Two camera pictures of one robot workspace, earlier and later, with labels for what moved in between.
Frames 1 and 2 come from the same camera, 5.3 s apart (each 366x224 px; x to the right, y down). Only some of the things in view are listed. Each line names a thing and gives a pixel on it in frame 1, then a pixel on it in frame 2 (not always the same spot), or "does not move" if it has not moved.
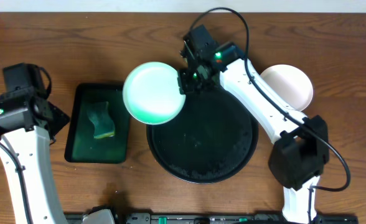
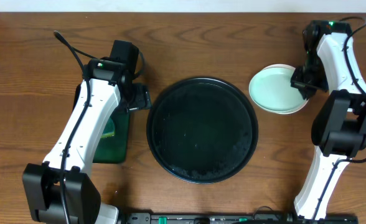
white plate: (290, 84) does not move
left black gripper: (56, 116) -> (140, 98)
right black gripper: (187, 88) -> (307, 90)
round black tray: (210, 140) does not move
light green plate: (151, 93) -> (271, 88)
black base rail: (197, 218) does not move
